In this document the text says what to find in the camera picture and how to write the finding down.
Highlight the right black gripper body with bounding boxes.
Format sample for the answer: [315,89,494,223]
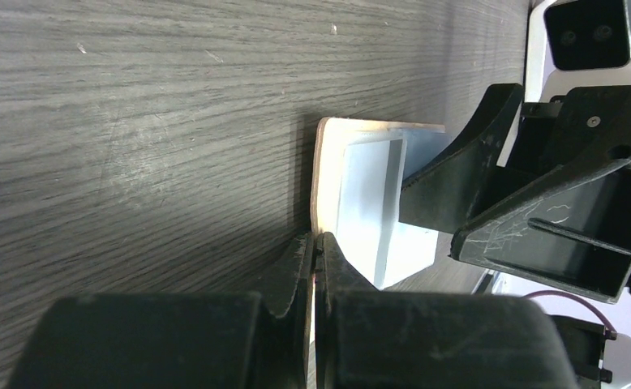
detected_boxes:
[495,75,631,328]

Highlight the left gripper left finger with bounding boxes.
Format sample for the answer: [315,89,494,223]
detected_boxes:
[8,233,314,388]

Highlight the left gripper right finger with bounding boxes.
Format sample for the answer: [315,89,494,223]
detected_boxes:
[314,233,577,388]

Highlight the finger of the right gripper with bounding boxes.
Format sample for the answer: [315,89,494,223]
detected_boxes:
[450,157,631,303]
[399,83,524,234]

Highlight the beige leather card holder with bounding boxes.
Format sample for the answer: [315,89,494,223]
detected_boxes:
[310,117,451,289]

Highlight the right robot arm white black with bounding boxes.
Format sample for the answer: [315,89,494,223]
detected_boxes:
[396,83,631,388]

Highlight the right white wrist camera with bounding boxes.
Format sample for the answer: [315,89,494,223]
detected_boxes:
[524,1,631,102]

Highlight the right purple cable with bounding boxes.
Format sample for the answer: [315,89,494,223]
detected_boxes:
[523,289,619,340]

